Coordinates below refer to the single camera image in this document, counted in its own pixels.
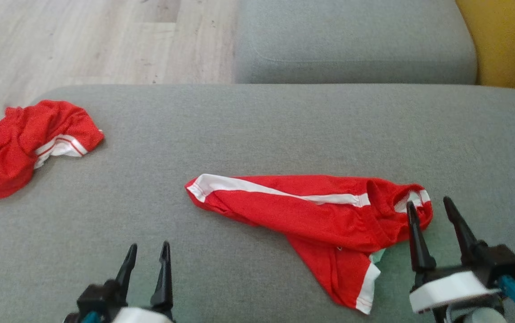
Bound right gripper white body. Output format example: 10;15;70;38
409;269;502;314

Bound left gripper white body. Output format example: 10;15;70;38
110;306;175;323

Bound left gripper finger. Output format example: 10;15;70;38
114;243;138;292
150;241;173;314

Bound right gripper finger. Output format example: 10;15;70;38
443;196;487;265
406;201;436;273

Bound red shorts with white stripes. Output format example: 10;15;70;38
185;173;434;315

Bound red jersey with number 23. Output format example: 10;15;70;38
0;100;105;200

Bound large grey sofa seat cushion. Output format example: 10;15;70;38
0;84;515;323

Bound yellow sofa backrest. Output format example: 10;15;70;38
456;0;515;96

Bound grey sofa back cushion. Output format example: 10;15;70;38
233;0;478;85

